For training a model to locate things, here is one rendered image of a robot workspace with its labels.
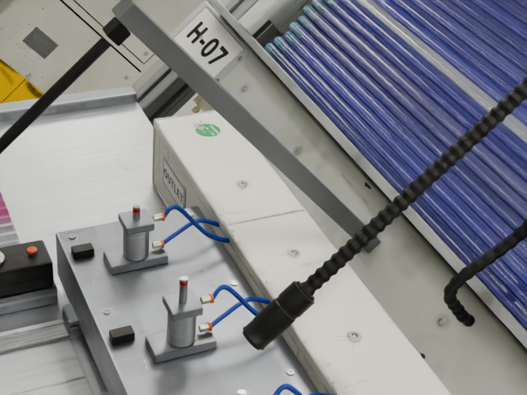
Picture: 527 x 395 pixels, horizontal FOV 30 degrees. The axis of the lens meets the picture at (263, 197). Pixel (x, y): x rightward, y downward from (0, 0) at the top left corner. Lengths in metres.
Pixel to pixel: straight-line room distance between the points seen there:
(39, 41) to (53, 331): 1.19
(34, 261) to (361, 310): 0.29
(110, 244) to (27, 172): 0.23
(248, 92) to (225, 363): 0.40
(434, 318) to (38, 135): 0.53
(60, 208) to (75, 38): 1.04
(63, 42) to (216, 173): 1.13
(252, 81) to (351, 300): 0.36
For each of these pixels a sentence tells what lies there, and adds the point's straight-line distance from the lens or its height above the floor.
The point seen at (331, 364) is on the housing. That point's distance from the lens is 0.74.
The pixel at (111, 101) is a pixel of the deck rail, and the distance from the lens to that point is 1.18.
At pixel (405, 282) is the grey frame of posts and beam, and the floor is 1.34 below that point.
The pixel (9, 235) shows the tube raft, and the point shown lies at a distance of 0.96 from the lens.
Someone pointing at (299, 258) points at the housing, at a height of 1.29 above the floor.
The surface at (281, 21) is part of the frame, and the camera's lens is 1.11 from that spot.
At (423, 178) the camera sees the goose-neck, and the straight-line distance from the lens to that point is 0.57.
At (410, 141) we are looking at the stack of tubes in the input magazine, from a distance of 0.87.
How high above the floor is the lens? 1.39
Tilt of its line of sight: 6 degrees down
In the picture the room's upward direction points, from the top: 47 degrees clockwise
